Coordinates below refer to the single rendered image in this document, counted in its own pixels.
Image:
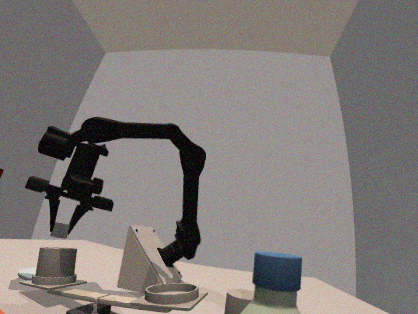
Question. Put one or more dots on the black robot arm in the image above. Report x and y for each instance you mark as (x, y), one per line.
(60, 144)

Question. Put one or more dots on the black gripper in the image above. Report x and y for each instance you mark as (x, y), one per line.
(54, 192)

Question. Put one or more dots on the white round dish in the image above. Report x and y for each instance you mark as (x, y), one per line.
(26, 273)

